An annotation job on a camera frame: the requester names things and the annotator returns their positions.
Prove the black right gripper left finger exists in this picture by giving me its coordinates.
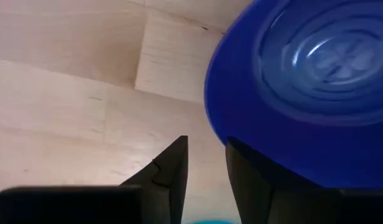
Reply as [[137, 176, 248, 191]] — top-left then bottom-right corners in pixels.
[[118, 135, 189, 224]]

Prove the blue plastic bowl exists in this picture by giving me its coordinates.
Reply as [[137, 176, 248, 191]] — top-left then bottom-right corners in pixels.
[[204, 0, 383, 190]]

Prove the teal plastic bowl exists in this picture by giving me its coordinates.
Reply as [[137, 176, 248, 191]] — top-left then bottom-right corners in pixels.
[[187, 220, 235, 224]]

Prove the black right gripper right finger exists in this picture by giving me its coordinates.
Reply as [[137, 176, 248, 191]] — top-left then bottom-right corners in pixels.
[[225, 136, 344, 224]]

